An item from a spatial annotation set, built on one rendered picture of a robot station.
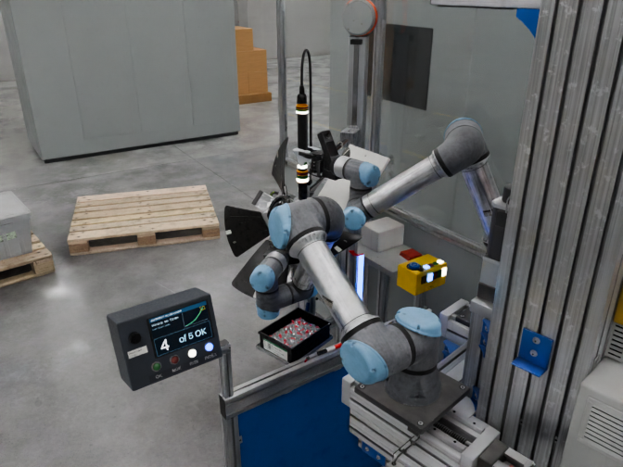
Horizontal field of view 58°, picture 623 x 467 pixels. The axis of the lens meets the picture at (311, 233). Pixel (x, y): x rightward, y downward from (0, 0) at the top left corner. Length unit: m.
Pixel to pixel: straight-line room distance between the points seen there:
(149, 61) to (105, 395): 4.99
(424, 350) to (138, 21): 6.44
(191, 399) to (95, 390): 0.54
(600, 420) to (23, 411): 2.75
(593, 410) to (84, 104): 6.67
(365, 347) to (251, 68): 9.09
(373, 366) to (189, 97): 6.63
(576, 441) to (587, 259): 0.43
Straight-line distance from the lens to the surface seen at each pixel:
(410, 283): 2.09
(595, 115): 1.25
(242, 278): 2.20
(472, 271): 2.56
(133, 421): 3.13
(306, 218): 1.50
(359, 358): 1.36
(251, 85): 10.30
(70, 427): 3.20
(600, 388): 1.42
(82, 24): 7.28
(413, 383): 1.51
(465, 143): 1.70
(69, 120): 7.38
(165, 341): 1.56
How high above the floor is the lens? 2.05
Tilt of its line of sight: 25 degrees down
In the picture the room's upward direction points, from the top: straight up
